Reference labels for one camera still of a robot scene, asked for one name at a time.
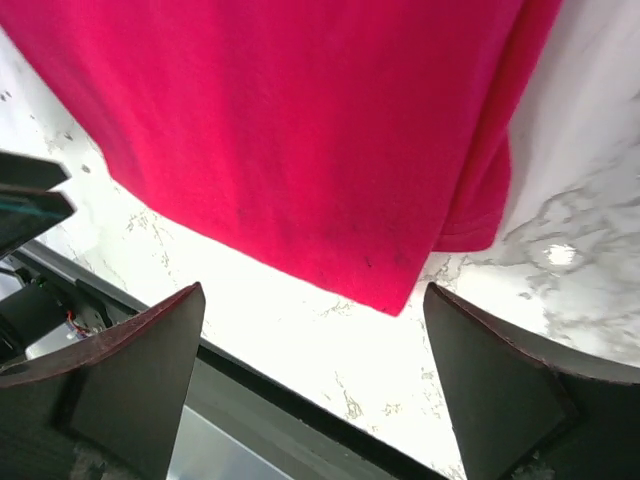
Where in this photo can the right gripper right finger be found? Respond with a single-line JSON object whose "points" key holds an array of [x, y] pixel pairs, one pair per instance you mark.
{"points": [[525, 407]]}

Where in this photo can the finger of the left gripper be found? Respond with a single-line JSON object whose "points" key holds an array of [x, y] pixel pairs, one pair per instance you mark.
{"points": [[26, 214], [28, 172]]}

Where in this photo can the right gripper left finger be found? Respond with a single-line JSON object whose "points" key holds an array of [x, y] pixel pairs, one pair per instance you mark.
{"points": [[108, 406]]}

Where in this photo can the red t-shirt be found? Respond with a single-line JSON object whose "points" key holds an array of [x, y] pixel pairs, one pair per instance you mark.
{"points": [[341, 142]]}

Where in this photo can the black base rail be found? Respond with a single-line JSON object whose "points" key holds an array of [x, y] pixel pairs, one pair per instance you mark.
{"points": [[236, 423]]}

